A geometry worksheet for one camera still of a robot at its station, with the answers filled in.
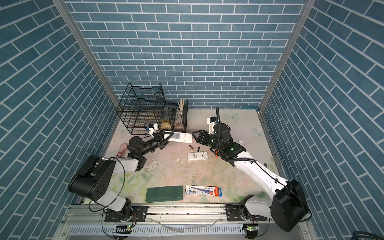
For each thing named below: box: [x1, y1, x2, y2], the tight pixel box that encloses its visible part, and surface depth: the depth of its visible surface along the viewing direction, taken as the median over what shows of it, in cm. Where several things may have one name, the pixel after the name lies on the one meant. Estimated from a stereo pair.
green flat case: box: [145, 185, 184, 203], surface depth 81 cm
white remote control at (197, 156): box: [187, 151, 209, 161], surface depth 96 cm
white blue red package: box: [185, 185, 223, 197], surface depth 82 cm
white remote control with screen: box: [163, 131, 193, 144], surface depth 80 cm
